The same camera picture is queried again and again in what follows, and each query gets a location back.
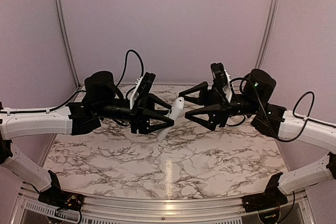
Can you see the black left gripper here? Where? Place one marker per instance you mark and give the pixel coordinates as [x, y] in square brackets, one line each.
[140, 116]

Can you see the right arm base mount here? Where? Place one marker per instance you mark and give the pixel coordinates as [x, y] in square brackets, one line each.
[272, 197]

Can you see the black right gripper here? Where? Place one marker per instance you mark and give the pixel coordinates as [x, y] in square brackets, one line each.
[217, 106]

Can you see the right aluminium frame post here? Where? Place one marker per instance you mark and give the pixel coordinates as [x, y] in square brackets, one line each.
[270, 20]

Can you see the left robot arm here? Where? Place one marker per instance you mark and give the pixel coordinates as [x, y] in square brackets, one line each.
[103, 100]

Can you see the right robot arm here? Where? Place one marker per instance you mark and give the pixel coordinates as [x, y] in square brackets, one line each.
[249, 96]

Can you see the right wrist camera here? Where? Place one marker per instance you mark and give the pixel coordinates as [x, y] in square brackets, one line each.
[221, 81]

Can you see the aluminium frame post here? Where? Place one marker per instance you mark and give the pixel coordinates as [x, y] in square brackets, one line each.
[270, 20]
[66, 43]

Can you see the aluminium front rail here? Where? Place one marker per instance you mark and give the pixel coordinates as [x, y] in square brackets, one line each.
[102, 209]

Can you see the white remote control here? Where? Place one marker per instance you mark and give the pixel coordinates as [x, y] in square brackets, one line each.
[173, 114]

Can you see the left aluminium frame post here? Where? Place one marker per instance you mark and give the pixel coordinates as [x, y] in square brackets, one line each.
[66, 43]

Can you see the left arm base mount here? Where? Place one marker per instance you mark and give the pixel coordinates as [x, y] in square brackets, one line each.
[57, 197]

